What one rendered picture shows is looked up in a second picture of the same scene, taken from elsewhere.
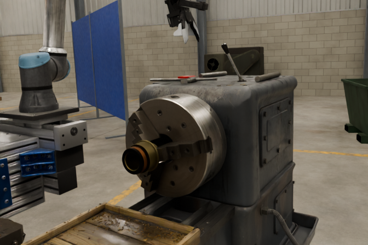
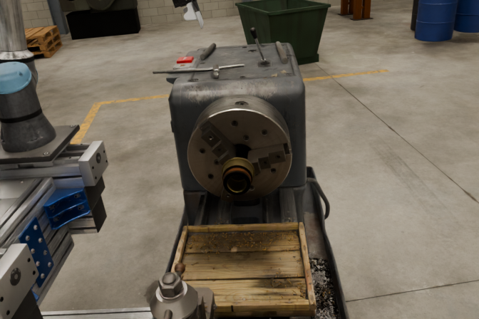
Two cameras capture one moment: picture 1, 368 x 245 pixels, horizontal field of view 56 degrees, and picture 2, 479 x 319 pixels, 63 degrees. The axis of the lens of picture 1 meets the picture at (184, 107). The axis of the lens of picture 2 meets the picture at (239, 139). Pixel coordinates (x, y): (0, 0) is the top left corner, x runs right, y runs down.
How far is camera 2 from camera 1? 0.64 m
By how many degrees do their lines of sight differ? 32
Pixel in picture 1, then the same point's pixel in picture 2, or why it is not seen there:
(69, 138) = (97, 168)
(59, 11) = not seen: outside the picture
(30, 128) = (33, 169)
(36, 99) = (32, 130)
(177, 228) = (281, 228)
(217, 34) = not seen: outside the picture
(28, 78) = (15, 105)
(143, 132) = (227, 148)
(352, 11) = not seen: outside the picture
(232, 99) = (289, 92)
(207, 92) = (258, 87)
